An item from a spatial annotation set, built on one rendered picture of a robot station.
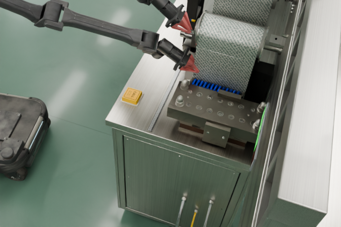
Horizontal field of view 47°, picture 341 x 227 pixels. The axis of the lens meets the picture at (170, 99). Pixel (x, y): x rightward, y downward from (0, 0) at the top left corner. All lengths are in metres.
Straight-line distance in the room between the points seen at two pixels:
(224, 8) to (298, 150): 1.09
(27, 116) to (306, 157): 2.13
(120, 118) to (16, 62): 1.82
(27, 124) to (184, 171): 1.18
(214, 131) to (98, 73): 1.76
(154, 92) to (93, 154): 1.01
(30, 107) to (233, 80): 1.49
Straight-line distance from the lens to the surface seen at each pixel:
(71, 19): 1.55
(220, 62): 1.59
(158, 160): 1.79
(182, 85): 1.62
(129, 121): 1.68
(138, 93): 1.75
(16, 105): 2.72
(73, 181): 2.59
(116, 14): 3.75
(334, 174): 1.02
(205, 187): 1.84
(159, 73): 1.88
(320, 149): 0.76
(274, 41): 1.54
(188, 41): 1.70
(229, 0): 1.70
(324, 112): 0.82
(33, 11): 1.60
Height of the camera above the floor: 2.22
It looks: 48 degrees down
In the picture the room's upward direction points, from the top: 6 degrees clockwise
